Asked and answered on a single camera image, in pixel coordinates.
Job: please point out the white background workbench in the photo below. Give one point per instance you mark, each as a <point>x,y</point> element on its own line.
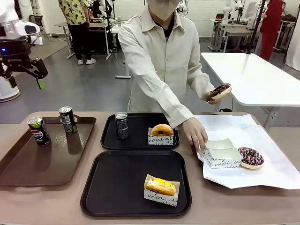
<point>234,31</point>

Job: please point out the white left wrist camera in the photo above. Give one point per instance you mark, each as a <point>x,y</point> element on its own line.
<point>37,41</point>

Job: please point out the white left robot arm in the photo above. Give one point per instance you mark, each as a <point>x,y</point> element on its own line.
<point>20,27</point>

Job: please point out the person in beige shirt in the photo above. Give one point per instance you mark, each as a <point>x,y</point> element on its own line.
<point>159,70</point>

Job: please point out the person's left forearm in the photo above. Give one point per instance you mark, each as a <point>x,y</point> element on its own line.
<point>199,82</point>

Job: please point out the black Pepsi logo can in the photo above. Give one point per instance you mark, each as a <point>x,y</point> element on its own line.
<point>39,134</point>

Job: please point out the person's right hand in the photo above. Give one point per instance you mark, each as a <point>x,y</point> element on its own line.
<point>194,131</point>

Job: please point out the person in red dress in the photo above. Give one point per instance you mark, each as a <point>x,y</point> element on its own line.
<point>272,23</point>

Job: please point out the black office chair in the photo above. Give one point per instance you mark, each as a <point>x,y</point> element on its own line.
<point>37,18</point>

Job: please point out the black plastic tray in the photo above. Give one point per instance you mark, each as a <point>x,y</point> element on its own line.
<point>117,182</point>
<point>138,131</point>

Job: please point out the beige face mask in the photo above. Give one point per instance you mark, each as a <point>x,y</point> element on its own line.
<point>164,10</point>

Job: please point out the person's right forearm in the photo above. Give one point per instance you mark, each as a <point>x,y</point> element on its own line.
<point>164,100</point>

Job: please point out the brown plastic tray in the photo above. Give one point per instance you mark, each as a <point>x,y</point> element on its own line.
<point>58,159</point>

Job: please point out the grey background desk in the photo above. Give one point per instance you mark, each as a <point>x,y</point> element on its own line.
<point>61,24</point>

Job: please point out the white adjustable desk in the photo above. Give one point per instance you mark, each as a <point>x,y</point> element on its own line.
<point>117,29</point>

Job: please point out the large white table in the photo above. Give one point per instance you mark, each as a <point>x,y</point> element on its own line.
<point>257,77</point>

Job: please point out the black stand pole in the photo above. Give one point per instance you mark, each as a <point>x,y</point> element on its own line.
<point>256,28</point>

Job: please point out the person in yellow shirt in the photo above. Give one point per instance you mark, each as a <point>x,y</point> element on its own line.
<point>73,11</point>

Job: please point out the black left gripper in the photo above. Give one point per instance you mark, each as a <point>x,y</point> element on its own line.
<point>14,54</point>

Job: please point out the white paper sheet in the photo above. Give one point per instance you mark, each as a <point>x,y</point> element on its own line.
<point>269,145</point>

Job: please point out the chocolate iced donut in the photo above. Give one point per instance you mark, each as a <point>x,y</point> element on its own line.
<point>220,90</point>

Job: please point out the brown glazed donut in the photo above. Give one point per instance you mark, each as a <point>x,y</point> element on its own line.
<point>155,130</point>

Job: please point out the chocolate sprinkled donut on paper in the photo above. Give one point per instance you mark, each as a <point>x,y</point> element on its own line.
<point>257,161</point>

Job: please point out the yellow iced donut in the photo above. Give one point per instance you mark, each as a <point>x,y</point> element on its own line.
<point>159,186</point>

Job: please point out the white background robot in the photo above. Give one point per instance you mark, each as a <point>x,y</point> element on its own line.
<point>184,8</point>
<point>226,11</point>

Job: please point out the black text-printed can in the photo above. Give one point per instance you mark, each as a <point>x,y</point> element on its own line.
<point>68,122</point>
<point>121,126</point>

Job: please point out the person's left hand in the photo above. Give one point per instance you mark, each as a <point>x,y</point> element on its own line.
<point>214,100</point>

